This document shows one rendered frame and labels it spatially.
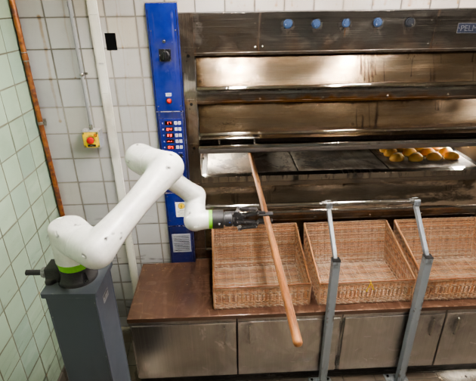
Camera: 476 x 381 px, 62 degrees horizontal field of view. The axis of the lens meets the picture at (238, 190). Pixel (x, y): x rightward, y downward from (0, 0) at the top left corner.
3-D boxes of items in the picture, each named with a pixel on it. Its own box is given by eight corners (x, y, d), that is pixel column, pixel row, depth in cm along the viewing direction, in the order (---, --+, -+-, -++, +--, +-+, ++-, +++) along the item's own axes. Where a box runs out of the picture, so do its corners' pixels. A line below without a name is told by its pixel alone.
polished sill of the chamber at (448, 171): (202, 179, 249) (201, 173, 247) (480, 171, 255) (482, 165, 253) (201, 183, 243) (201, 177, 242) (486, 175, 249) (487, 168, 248)
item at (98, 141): (87, 144, 230) (84, 128, 225) (104, 144, 230) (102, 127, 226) (83, 148, 223) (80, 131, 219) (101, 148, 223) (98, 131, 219)
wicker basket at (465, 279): (385, 253, 270) (392, 218, 258) (466, 250, 272) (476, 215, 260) (418, 302, 226) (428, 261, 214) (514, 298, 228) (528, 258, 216)
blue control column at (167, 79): (193, 205, 463) (179, 3, 371) (207, 205, 464) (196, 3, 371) (177, 327, 289) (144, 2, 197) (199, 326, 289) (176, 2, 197)
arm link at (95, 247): (83, 261, 124) (183, 147, 148) (54, 245, 133) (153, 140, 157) (105, 282, 133) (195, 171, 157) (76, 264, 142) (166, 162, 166)
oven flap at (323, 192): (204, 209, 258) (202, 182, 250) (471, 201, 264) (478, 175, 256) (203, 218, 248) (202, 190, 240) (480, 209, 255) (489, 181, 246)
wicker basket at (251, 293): (211, 260, 265) (210, 224, 254) (295, 256, 268) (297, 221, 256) (212, 311, 222) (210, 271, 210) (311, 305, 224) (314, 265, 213)
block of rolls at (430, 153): (361, 135, 314) (362, 128, 311) (420, 134, 315) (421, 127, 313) (391, 162, 259) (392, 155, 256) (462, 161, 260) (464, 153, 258)
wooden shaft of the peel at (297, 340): (303, 348, 122) (303, 342, 121) (293, 349, 122) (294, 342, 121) (251, 154, 276) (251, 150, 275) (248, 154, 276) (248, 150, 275)
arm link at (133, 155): (134, 168, 152) (148, 140, 155) (113, 162, 159) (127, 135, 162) (162, 186, 167) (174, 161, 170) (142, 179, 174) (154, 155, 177)
